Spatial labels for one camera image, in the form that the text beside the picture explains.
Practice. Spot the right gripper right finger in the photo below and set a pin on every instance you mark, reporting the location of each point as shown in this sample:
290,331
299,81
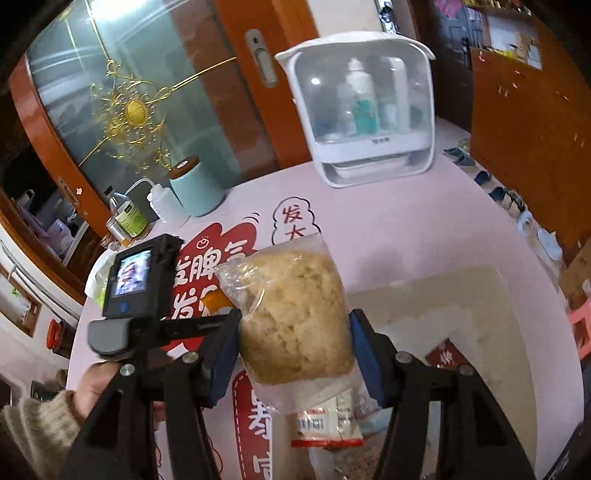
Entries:
476,439

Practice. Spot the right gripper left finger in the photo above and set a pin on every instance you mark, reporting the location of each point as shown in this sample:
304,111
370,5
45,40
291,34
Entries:
185,364

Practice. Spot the clear bag rice cracker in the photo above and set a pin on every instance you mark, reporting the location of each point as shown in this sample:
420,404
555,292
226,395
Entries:
294,337

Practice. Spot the orange white snack bar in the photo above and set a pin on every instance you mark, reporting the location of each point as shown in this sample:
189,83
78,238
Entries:
215,301

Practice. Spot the beige knit sleeve forearm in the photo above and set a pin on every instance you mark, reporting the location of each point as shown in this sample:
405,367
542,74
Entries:
36,436

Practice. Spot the person left hand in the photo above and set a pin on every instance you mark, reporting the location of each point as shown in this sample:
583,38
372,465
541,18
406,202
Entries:
91,386

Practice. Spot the dark red small packet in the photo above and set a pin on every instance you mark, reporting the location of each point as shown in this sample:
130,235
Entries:
446,356

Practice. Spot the green tissue pack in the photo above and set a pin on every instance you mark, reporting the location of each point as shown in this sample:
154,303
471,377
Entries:
95,287

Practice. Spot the white red striped packet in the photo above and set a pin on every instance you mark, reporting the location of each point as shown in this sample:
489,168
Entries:
329,425

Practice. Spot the white plastic storage bin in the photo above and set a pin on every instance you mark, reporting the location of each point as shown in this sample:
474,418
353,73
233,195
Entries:
473,308

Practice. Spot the small silver tin can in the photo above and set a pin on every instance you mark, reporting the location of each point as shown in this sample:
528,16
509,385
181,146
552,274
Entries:
118,232

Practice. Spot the clear bottle green label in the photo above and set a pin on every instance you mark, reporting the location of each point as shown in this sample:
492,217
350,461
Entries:
127,215

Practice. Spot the white squeeze wash bottle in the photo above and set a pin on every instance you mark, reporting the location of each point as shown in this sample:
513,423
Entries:
163,202

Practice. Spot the mint green round canister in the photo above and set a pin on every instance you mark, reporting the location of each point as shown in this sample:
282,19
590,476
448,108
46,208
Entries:
195,187

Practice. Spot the pink printed table mat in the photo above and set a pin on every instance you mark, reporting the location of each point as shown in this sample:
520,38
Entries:
292,328

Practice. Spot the pink plastic stool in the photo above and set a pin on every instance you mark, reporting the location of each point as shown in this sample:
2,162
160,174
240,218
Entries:
580,320

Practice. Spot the cardboard box on floor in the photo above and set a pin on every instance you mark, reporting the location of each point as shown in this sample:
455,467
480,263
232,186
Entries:
573,278

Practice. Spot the wooden wardrobe cabinet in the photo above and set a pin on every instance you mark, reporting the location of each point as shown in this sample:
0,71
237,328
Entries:
531,121

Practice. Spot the white cosmetics organizer box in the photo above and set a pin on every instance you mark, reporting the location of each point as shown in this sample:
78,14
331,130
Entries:
366,104

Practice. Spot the small action camera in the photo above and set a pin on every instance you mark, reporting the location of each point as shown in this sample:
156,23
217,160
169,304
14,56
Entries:
140,281

